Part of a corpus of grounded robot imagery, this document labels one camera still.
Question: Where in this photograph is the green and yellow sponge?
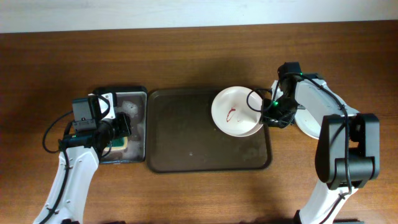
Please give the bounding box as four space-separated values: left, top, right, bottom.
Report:
106 137 128 152

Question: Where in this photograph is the pale green plate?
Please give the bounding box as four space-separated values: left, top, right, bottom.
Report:
295 87 344 139

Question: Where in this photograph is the pinkish white plate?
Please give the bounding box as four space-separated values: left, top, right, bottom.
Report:
211 86 263 138

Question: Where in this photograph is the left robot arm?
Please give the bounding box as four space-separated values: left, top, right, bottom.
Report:
34 113 131 223

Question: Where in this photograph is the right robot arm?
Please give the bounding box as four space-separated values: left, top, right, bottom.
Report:
261 72 380 223

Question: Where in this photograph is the small black sponge tray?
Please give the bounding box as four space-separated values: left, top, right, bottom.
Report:
93 86 147 164

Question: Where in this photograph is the large brown serving tray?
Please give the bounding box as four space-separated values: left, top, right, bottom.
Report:
146 88 272 173

